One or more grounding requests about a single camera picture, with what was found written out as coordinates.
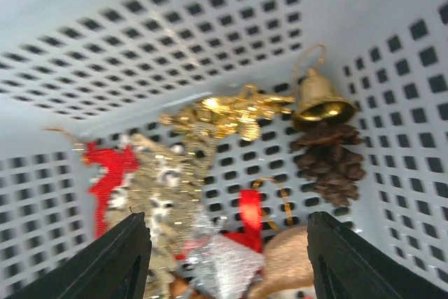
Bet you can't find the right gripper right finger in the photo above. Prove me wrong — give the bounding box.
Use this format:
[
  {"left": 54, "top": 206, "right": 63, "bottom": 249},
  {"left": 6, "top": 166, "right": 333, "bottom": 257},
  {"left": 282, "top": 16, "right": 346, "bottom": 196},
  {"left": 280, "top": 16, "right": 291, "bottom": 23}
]
[{"left": 307, "top": 211, "right": 447, "bottom": 299}]

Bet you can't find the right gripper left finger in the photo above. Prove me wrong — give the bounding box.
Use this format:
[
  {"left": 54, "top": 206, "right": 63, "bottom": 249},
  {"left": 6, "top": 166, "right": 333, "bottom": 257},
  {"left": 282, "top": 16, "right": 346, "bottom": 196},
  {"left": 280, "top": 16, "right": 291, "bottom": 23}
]
[{"left": 9, "top": 212, "right": 152, "bottom": 299}]

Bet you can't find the wooden snowman ornament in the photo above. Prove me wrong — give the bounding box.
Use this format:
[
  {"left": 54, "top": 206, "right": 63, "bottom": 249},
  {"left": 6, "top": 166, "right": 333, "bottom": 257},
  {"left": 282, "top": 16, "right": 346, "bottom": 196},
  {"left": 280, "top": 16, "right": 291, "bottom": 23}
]
[{"left": 171, "top": 225, "right": 316, "bottom": 299}]

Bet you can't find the red ribbon ornament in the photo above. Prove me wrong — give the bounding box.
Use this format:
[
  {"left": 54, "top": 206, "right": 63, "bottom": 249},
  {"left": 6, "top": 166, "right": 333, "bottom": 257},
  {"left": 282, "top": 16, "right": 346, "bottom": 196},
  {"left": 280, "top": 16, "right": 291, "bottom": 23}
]
[{"left": 81, "top": 141, "right": 139, "bottom": 239}]

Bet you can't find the silver glitter ornament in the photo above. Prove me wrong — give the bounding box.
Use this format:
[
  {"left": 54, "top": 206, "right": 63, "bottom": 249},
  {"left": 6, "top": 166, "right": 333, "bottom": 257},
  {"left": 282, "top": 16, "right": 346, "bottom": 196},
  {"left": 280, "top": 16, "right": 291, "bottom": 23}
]
[{"left": 182, "top": 211, "right": 265, "bottom": 298}]

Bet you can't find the gold bell ornament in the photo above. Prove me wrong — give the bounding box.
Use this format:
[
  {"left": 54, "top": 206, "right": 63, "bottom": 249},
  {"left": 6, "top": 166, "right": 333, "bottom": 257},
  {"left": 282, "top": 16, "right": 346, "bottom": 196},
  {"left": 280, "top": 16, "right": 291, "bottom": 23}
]
[{"left": 292, "top": 44, "right": 358, "bottom": 132}]

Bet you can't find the gold glitter leaf ornament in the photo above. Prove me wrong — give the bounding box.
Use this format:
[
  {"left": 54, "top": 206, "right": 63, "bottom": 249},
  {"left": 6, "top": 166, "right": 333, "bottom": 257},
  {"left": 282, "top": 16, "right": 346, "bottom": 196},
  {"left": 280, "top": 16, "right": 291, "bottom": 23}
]
[{"left": 159, "top": 84, "right": 295, "bottom": 141}]

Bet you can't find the white perforated plastic basket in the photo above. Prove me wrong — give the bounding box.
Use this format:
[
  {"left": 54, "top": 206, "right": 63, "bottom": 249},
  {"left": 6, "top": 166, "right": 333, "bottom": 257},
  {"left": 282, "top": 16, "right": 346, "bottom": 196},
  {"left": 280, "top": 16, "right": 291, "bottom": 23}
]
[{"left": 1, "top": 0, "right": 447, "bottom": 297}]

